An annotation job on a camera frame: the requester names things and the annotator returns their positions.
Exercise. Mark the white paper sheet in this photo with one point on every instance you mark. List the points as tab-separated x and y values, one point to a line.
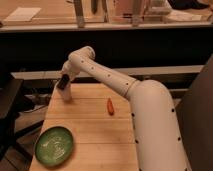
22	14

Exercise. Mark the green ceramic plate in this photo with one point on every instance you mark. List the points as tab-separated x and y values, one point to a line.
54	146

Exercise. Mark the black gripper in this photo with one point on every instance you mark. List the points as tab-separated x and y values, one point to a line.
64	80

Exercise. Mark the orange carrot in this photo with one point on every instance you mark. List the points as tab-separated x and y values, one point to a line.
110	107

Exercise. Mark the black chair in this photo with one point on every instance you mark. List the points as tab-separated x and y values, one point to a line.
12	103

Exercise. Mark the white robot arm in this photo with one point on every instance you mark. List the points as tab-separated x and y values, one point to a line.
159	143

